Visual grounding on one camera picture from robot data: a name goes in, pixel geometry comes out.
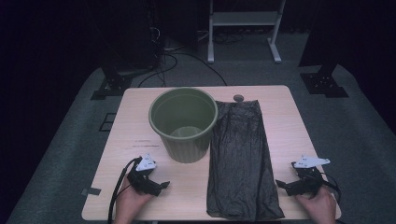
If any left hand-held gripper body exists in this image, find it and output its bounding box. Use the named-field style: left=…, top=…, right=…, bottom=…
left=126, top=152, right=163, bottom=197

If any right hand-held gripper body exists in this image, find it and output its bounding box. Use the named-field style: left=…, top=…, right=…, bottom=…
left=290, top=154, right=332, bottom=199

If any black plastic garbage bag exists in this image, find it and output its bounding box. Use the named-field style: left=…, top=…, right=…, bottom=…
left=205, top=99, right=286, bottom=222

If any green plastic trash bin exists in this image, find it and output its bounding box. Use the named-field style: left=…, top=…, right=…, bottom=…
left=148, top=87, right=219, bottom=164

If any person's left hand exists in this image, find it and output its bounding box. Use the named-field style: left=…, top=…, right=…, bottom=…
left=112, top=177, right=154, bottom=224

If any person's right hand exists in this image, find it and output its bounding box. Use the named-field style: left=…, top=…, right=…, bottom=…
left=294, top=186, right=338, bottom=224

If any grey tape strip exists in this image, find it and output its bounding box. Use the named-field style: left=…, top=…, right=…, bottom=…
left=80, top=187, right=103, bottom=197

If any black floor tape marking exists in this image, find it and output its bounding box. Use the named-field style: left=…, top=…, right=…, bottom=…
left=98, top=112, right=117, bottom=133

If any black stand base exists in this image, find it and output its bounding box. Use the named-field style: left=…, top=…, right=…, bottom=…
left=300, top=63, right=349, bottom=99
left=90, top=74, right=134, bottom=101

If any black equipment tower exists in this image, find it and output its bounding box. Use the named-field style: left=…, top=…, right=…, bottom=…
left=99, top=0, right=163, bottom=73

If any white metal stand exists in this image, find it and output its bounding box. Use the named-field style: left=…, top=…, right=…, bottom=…
left=207, top=0, right=287, bottom=64

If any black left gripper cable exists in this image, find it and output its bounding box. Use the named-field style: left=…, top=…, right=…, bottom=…
left=106, top=157, right=143, bottom=224

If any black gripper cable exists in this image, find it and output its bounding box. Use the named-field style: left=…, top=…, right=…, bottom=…
left=106, top=157, right=143, bottom=224
left=320, top=172, right=343, bottom=203

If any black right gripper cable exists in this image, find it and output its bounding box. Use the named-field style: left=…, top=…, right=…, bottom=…
left=320, top=172, right=343, bottom=203

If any black floor cable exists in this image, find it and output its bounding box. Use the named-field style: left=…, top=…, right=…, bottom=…
left=137, top=51, right=229, bottom=89

